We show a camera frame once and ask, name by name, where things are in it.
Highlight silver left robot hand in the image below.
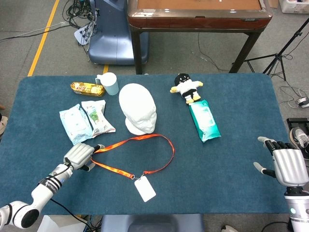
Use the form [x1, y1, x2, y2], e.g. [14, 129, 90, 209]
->
[63, 142, 106, 172]

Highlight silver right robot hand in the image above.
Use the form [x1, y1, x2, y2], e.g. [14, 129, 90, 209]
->
[253, 136, 309, 187]

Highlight orange lanyard with metal clips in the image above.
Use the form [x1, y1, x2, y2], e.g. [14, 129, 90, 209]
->
[90, 134, 175, 181]

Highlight white ID card holder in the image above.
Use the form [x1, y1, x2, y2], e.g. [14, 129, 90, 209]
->
[134, 175, 157, 203]

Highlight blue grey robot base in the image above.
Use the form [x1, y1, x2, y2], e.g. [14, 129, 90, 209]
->
[88, 0, 149, 66]

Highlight white foam mannequin head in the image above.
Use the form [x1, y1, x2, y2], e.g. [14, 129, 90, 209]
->
[118, 83, 157, 136]

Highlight grey sneaker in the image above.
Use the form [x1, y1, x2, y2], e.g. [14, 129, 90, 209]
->
[289, 127, 309, 160]

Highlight light blue wet wipes pack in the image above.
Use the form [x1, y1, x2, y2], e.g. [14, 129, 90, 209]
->
[59, 103, 94, 146]

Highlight white snack bag red seal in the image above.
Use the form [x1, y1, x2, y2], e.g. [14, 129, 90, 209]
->
[81, 99, 116, 138]

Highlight black floor pedal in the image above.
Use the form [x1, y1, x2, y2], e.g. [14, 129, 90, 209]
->
[286, 117, 309, 132]

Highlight gold biscuit packet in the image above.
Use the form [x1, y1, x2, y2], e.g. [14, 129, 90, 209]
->
[70, 81, 106, 97]

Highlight blue carpet table cover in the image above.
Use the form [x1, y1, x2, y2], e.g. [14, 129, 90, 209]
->
[0, 73, 304, 216]

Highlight white box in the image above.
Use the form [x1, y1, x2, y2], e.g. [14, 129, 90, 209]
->
[36, 215, 90, 232]

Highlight pale blue mug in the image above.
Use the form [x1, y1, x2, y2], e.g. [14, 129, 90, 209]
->
[96, 72, 119, 96]

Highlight beige sandal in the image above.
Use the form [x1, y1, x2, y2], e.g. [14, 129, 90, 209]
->
[0, 115, 9, 136]

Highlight green wet wipes pack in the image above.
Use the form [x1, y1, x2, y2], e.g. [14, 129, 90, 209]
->
[188, 99, 222, 143]

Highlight blue grey robot torso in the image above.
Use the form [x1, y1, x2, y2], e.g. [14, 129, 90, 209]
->
[100, 214, 206, 232]

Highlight black tripod stand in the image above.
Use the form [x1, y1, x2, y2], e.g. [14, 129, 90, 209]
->
[243, 16, 309, 82]

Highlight white power strip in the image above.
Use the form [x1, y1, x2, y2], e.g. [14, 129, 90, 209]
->
[73, 21, 97, 45]

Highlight black and white plush toy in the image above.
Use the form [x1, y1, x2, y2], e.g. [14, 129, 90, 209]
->
[169, 73, 204, 104]

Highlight white basket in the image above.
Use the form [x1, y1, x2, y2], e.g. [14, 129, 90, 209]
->
[279, 0, 309, 14]

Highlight brown mahjong table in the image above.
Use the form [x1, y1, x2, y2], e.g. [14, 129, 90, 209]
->
[127, 0, 273, 75]

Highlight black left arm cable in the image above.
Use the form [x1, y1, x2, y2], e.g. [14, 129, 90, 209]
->
[49, 163, 102, 232]

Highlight white adapter with cables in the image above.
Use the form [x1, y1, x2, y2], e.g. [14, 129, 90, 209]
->
[280, 86, 309, 109]

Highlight long black floor cable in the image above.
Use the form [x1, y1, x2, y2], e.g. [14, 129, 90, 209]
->
[0, 21, 72, 43]

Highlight thin black floor cable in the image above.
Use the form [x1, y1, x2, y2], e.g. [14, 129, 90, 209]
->
[197, 32, 234, 73]

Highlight tangled black cable bundle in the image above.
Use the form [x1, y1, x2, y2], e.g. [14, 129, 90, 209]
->
[62, 0, 101, 53]

